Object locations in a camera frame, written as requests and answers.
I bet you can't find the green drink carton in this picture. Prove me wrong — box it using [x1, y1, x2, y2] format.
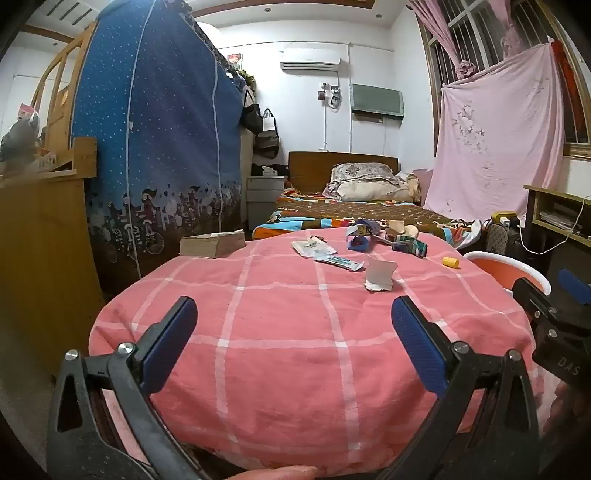
[391, 235, 428, 258]

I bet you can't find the floral pillow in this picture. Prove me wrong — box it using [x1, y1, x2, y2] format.
[330, 162, 396, 186]

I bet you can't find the red basin with white rim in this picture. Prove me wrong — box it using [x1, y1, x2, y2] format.
[463, 251, 553, 297]

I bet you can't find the thick old book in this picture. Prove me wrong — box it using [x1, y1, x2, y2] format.
[179, 229, 246, 259]

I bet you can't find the wooden desk shelf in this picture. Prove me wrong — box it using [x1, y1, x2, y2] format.
[523, 185, 591, 254]

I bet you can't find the white air conditioner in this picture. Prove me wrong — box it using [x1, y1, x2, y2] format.
[279, 48, 342, 72]

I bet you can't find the wooden cabinet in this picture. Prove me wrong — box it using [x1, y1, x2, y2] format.
[0, 137, 108, 372]

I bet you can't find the blue dotted wardrobe cover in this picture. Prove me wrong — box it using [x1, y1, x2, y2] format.
[71, 0, 246, 289]

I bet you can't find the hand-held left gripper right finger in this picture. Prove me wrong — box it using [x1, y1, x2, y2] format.
[379, 296, 541, 480]

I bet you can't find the red hanging cloth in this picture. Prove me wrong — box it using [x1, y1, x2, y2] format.
[551, 40, 579, 136]

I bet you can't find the barred window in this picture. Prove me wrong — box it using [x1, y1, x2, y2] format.
[418, 0, 591, 160]

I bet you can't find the white cable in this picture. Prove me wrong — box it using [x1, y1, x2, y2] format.
[519, 194, 591, 256]

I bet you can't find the green cloth wall cover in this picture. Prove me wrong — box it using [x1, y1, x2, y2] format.
[349, 83, 406, 123]

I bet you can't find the beige pillow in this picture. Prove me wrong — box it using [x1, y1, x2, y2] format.
[323, 178, 422, 203]

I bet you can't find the person's left hand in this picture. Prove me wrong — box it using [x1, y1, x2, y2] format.
[221, 465, 320, 480]

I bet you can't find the grey plastic bag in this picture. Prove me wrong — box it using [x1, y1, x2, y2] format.
[0, 104, 42, 166]

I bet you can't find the patterned brown bag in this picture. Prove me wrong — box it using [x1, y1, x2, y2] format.
[480, 222, 523, 263]

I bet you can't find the stack of papers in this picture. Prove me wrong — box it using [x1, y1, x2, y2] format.
[539, 209, 583, 230]

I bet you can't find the wall socket cluster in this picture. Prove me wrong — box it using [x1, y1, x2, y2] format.
[318, 82, 344, 112]

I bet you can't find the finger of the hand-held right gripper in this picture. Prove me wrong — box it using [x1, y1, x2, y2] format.
[512, 277, 561, 326]
[556, 268, 591, 306]

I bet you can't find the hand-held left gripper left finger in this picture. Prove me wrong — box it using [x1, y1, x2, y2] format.
[46, 296, 204, 480]

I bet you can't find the wooden headboard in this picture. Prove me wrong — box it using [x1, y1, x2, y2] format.
[288, 151, 400, 192]

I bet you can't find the black handbag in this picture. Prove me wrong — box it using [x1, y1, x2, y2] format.
[240, 89, 263, 133]

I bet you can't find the pink curtain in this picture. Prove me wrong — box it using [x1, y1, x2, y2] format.
[406, 0, 482, 81]

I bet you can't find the torn white paper piece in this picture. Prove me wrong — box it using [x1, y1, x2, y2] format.
[364, 259, 399, 293]

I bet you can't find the wooden bunk frame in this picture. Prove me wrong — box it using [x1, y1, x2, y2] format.
[28, 21, 100, 155]

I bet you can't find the flat white tube wrapper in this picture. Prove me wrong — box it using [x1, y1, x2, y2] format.
[315, 255, 366, 274]

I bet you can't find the pink checked tablecloth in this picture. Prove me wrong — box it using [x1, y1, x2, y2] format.
[88, 227, 546, 476]

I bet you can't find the bed with striped blanket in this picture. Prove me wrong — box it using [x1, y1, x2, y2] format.
[252, 188, 483, 251]

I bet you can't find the white nightstand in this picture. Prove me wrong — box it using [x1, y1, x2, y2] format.
[245, 175, 286, 230]

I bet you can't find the white plastic packet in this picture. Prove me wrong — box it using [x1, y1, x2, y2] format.
[291, 236, 339, 257]

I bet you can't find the pink hanging sheet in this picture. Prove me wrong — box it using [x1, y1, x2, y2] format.
[422, 42, 567, 223]

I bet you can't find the dark shoulder bag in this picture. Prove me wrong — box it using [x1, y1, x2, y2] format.
[255, 127, 281, 161]

